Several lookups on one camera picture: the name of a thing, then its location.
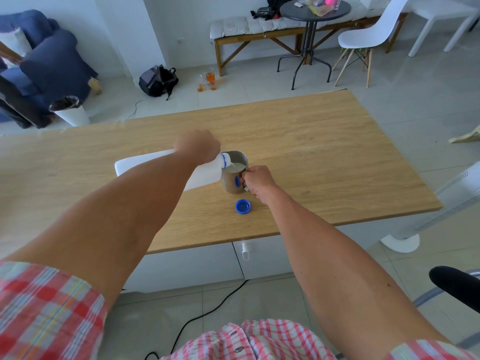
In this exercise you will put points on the person's left hand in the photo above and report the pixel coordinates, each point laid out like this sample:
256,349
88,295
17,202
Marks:
197,145

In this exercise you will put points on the person's right hand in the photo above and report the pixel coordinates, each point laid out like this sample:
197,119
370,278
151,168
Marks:
258,179

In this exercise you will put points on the person's right thumb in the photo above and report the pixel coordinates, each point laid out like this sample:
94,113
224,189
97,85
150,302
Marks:
250,171

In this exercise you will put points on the steel milk pitcher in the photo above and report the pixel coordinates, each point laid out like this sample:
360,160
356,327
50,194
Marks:
233,175

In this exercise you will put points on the white plastic milk jug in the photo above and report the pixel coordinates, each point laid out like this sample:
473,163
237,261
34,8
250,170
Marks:
161,168

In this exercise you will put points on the person's right forearm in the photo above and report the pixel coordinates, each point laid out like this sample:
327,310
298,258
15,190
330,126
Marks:
337,266

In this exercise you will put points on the person's left forearm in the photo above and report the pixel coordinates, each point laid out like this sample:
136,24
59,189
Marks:
108,217

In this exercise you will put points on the wooden table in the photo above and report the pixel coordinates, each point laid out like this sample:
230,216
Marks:
232,161

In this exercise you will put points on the blue bottle cap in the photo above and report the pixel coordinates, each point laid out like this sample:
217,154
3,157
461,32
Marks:
243,206

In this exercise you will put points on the white power adapter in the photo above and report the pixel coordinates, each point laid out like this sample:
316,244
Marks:
245,251

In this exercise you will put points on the glass with orange drink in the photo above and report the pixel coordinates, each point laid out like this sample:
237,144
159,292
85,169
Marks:
210,78
201,85

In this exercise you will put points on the black backpack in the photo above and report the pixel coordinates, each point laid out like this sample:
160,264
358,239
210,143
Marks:
157,80

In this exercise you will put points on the wooden bench with cushion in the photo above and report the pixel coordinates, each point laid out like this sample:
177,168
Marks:
270,31

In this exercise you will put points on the round black metal table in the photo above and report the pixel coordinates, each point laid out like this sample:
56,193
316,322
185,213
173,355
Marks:
309,29

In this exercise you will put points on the black bag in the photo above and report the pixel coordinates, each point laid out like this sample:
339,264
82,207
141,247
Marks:
275,7

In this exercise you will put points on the yellow plastic bag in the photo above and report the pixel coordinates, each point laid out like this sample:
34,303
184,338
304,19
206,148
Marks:
321,8

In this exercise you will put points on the white plastic chair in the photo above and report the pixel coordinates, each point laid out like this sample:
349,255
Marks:
369,33

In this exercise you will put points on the white standing fan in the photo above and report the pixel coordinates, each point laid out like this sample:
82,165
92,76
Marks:
431,213

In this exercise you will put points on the pink bottle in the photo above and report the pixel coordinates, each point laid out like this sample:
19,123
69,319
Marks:
331,0

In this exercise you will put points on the white trash bin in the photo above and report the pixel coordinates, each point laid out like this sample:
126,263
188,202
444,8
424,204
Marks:
70,110

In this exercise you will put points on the black office chair armrest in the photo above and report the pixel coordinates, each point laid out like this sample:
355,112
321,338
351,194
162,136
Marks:
455,283

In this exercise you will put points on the blue armchair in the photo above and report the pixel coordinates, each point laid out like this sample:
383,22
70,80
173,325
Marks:
41,67

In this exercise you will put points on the red plaid shirt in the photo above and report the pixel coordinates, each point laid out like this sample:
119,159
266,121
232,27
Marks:
56,314

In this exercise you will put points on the white side table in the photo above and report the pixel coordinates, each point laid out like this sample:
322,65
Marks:
442,18

